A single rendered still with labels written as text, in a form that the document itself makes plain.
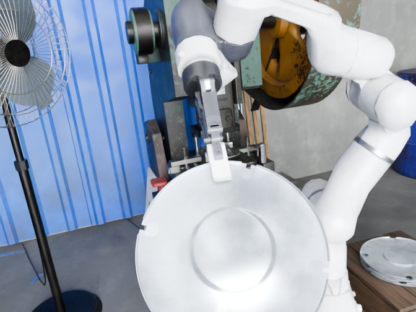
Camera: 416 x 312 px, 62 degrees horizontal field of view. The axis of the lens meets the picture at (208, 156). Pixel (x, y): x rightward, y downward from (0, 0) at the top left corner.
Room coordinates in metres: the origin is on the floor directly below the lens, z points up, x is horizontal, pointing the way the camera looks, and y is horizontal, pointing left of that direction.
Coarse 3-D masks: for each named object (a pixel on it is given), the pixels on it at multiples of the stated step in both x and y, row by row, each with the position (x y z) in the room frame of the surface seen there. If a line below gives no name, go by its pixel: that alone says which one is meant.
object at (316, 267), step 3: (312, 261) 0.45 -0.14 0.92; (315, 261) 0.45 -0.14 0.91; (318, 261) 0.45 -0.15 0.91; (312, 264) 0.44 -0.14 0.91; (315, 264) 0.44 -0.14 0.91; (318, 264) 0.44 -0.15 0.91; (321, 264) 0.44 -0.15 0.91; (309, 267) 0.44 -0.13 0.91; (312, 267) 0.44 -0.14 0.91; (315, 267) 0.44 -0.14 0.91; (318, 267) 0.44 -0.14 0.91; (321, 267) 0.44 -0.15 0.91; (312, 270) 0.44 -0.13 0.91; (315, 270) 0.44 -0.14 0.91; (318, 270) 0.44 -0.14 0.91; (321, 270) 0.44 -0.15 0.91; (312, 273) 0.44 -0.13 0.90; (315, 273) 0.44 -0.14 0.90; (318, 273) 0.44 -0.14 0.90; (321, 273) 0.44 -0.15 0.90
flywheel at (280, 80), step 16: (272, 32) 1.71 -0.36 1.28; (288, 32) 1.64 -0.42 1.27; (304, 32) 1.71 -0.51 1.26; (272, 48) 1.80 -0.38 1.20; (288, 48) 1.65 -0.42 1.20; (304, 48) 1.53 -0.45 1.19; (272, 64) 1.80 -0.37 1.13; (288, 64) 1.65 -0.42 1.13; (304, 64) 1.47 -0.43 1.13; (272, 80) 1.78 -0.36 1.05; (288, 80) 1.66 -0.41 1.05; (304, 80) 1.47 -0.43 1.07; (272, 96) 1.74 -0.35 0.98; (288, 96) 1.59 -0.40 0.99
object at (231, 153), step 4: (232, 148) 1.57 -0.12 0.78; (228, 152) 1.49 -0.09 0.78; (232, 152) 1.49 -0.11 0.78; (236, 152) 1.48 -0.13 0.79; (240, 152) 1.49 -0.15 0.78; (228, 156) 1.44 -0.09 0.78; (232, 156) 1.44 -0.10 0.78; (236, 156) 1.44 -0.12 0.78; (240, 156) 1.43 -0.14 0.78; (244, 156) 1.43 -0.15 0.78; (248, 156) 1.42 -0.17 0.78; (232, 160) 1.39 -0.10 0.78; (236, 160) 1.38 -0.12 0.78; (240, 160) 1.37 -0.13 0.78; (244, 160) 1.37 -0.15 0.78; (248, 160) 1.36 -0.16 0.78; (252, 160) 1.36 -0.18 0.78; (248, 164) 1.33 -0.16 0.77; (252, 164) 1.34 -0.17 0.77; (240, 172) 1.45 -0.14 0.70
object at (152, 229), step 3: (147, 225) 0.49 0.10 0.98; (150, 225) 0.49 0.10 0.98; (153, 225) 0.49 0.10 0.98; (156, 225) 0.49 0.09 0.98; (147, 228) 0.49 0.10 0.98; (150, 228) 0.49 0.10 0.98; (153, 228) 0.49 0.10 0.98; (156, 228) 0.49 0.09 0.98; (147, 231) 0.48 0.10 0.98; (150, 231) 0.48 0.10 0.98; (153, 231) 0.48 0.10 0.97; (156, 231) 0.48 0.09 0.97; (147, 234) 0.48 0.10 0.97; (150, 234) 0.48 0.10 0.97; (153, 234) 0.48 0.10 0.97; (156, 234) 0.48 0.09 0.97
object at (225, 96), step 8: (224, 88) 1.54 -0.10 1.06; (232, 88) 1.56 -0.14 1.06; (224, 96) 1.54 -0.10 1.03; (232, 96) 1.55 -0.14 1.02; (224, 104) 1.54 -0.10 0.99; (232, 104) 1.55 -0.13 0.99; (224, 112) 1.51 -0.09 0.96; (232, 112) 1.55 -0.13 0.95; (224, 120) 1.51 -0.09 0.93; (232, 120) 1.52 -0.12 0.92
